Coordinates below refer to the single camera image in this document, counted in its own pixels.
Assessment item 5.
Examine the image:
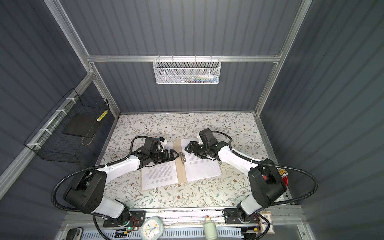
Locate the beige paper folder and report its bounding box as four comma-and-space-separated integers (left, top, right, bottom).
140, 138, 223, 192

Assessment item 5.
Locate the printed paper sheet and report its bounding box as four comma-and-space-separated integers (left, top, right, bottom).
141, 161, 179, 191
181, 138, 222, 182

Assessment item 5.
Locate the black stapler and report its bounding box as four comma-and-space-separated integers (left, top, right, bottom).
65, 227, 84, 240

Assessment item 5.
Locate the yellow marker in basket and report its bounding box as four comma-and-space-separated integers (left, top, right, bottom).
97, 110, 109, 122

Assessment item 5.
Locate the black wire basket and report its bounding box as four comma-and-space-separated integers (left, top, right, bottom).
24, 89, 110, 167

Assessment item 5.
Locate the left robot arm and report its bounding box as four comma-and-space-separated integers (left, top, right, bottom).
51, 136, 180, 227

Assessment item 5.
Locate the metal folder clip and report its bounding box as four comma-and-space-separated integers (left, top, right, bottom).
180, 152, 186, 166

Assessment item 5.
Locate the white glue bottle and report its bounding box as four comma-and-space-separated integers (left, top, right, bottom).
203, 215, 218, 240

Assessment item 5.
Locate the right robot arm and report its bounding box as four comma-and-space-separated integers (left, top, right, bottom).
184, 129, 319, 223

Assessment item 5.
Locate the white wire basket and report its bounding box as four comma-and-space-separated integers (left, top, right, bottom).
153, 59, 222, 85

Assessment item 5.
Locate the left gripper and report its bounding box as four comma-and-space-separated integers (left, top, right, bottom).
149, 148, 179, 164

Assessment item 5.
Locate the red pen cup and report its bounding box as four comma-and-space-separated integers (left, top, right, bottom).
278, 168, 289, 186

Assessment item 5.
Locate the floral table mat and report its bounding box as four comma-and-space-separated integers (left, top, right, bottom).
101, 113, 268, 209

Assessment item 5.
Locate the white alarm clock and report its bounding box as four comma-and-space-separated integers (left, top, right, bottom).
140, 217, 165, 240

